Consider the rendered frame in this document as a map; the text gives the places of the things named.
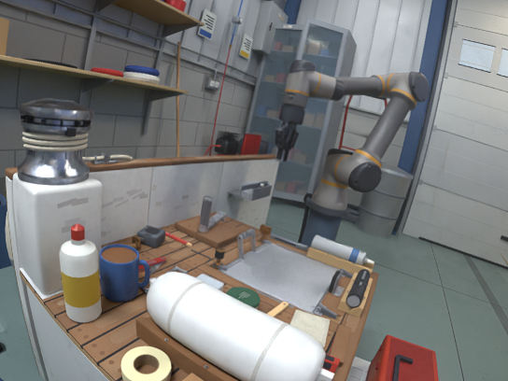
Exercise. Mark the white winch plinth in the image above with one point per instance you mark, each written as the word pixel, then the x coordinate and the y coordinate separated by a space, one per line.
pixel 47 234

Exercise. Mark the grey glass door cabinet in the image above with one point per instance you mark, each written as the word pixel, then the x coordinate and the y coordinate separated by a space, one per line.
pixel 270 131

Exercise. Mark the round green tin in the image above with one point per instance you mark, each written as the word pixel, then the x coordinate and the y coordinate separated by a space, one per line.
pixel 243 295

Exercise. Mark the grey deck dog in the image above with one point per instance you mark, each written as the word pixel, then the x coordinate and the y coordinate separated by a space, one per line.
pixel 337 279

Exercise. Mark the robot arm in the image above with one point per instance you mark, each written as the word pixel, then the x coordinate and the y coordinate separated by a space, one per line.
pixel 381 133

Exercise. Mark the beige sanding pad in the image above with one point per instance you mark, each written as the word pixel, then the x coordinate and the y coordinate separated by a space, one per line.
pixel 310 325

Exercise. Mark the blue mug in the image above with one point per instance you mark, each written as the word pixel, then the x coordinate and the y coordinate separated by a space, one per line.
pixel 119 276

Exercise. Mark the grey hatch lid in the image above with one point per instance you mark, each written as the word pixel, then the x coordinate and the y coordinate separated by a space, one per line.
pixel 282 274

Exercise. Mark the white and blue wall sign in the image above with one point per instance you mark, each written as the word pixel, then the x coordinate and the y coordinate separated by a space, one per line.
pixel 208 23

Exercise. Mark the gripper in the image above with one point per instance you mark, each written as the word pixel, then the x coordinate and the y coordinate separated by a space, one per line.
pixel 292 114

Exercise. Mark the wooden holster board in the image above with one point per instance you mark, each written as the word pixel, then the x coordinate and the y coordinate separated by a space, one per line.
pixel 234 232

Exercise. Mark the wooden broom stick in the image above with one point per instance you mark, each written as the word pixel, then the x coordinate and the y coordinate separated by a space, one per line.
pixel 178 99

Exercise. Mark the wooden stir stick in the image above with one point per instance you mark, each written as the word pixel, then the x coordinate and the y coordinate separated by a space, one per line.
pixel 277 309

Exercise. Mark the wooden wall shelf unit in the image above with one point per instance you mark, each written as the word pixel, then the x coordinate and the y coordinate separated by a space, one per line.
pixel 59 69

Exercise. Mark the grey wall socket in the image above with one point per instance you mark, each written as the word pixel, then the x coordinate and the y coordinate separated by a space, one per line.
pixel 212 83

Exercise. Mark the grey flat card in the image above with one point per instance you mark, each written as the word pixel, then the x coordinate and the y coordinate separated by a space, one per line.
pixel 210 280

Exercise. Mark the black and red compressor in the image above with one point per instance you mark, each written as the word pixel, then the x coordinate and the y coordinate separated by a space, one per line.
pixel 238 143

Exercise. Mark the red pencil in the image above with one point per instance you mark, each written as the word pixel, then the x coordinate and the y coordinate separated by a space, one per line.
pixel 178 239

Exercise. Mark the blue and white disc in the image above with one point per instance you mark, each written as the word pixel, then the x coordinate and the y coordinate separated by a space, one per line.
pixel 142 74

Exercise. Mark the red toolbox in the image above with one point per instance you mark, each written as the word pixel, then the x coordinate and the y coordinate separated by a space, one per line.
pixel 391 359

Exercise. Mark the brass and black deck dog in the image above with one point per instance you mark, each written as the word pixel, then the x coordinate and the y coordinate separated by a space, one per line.
pixel 219 256

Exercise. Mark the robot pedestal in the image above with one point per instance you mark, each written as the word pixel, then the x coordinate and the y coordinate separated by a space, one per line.
pixel 320 228

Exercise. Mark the cream tape roll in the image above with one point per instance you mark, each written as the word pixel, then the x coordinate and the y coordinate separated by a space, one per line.
pixel 131 363

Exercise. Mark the grey electrical box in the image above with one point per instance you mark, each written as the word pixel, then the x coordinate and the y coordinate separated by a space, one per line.
pixel 265 28

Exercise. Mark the white and yellow wall sign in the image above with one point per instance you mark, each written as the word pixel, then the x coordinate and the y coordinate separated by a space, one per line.
pixel 246 47

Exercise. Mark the grey tape measure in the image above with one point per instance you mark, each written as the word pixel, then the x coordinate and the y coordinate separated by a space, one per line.
pixel 151 235

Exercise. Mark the white garage door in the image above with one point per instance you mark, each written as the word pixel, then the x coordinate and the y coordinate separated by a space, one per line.
pixel 464 139

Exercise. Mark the teak deck locker body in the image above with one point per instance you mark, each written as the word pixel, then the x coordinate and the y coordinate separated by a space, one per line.
pixel 99 337

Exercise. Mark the white boat fender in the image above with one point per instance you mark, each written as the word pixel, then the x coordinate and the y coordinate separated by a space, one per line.
pixel 234 333

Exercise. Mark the grey holster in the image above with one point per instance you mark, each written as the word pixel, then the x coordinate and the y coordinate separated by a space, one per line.
pixel 206 214

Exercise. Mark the red disc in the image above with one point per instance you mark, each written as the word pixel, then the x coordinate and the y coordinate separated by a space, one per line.
pixel 106 71

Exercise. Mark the white bulkhead with wooden rail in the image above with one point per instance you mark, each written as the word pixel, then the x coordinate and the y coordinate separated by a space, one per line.
pixel 178 194

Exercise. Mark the white bottle red cap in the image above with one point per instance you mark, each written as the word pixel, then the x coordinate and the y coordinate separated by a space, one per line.
pixel 80 277

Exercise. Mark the white sealant cartridge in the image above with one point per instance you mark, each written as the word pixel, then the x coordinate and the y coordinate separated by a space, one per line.
pixel 337 248

